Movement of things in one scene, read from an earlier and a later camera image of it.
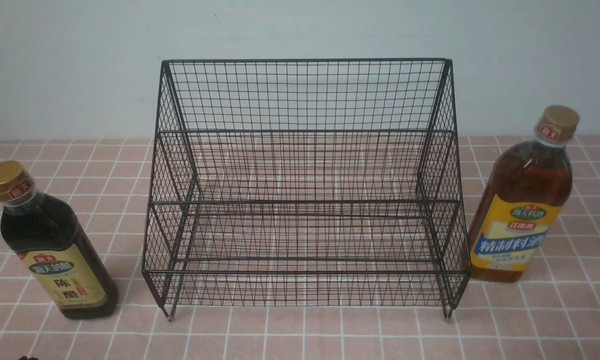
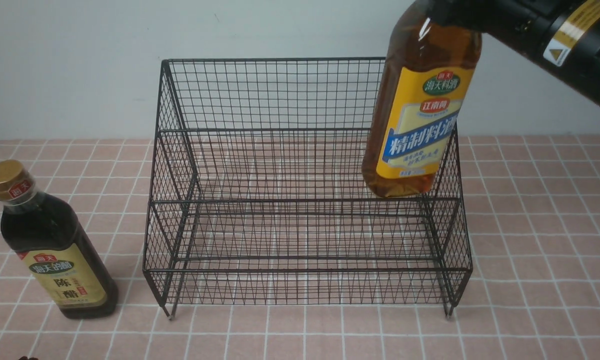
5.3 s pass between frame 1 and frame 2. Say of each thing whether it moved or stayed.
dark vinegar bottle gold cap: stayed
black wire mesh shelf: stayed
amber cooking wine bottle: moved
